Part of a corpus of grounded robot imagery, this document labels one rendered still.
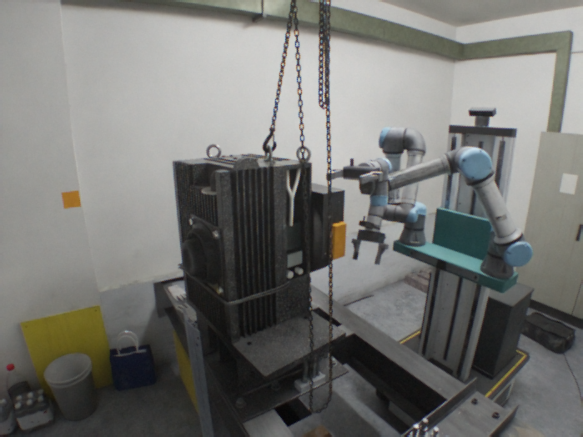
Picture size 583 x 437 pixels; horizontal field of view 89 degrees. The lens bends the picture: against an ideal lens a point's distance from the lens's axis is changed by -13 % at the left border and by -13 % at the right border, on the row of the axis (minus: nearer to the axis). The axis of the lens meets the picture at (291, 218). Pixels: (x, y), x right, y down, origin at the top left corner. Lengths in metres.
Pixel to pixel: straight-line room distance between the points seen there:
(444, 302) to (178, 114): 2.08
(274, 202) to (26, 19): 1.71
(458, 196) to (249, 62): 1.68
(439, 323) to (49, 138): 2.58
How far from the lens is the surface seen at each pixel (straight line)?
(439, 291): 2.15
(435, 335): 2.34
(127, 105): 2.34
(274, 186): 1.33
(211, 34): 2.54
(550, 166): 3.65
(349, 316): 2.09
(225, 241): 1.26
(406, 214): 1.72
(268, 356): 1.40
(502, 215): 1.51
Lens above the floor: 1.78
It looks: 16 degrees down
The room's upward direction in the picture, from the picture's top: straight up
